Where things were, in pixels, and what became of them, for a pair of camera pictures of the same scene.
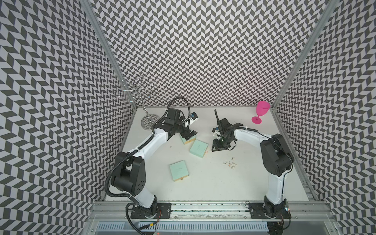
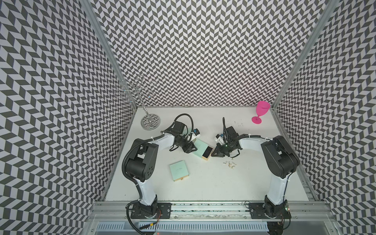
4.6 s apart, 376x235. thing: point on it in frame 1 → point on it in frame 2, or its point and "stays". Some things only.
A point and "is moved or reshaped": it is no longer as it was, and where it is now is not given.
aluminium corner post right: [329, 9] stays
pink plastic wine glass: [262, 107] stays
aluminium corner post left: [92, 14] stays
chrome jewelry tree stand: [139, 86] stays
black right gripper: [218, 146] → [220, 152]
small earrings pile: [231, 164] stays
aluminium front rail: [231, 219] stays
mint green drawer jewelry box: [198, 148] is moved or reshaped
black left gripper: [185, 134] → [188, 148]
